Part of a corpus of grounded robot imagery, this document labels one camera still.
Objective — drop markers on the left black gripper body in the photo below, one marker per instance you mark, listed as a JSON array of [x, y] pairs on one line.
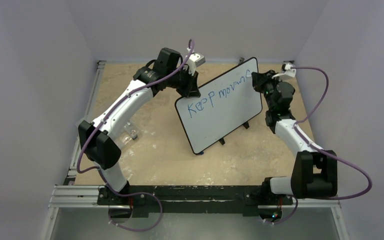
[[181, 81]]

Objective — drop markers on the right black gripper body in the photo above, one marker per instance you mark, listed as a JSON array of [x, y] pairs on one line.
[[261, 79]]

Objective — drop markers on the white whiteboard black frame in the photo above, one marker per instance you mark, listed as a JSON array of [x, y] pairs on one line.
[[226, 103]]

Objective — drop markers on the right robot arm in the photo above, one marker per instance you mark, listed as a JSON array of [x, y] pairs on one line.
[[314, 174]]

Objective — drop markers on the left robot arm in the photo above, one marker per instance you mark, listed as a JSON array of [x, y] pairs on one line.
[[97, 137]]

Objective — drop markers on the clear plastic bag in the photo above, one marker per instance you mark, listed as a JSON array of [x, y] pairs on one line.
[[127, 129]]

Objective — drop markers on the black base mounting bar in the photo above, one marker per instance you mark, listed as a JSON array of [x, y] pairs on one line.
[[247, 200]]

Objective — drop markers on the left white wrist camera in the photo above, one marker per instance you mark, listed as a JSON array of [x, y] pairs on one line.
[[195, 61]]

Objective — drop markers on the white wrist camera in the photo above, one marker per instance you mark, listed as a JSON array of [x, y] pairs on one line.
[[287, 72], [195, 61]]

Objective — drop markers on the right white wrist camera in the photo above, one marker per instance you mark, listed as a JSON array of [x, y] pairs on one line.
[[287, 72]]

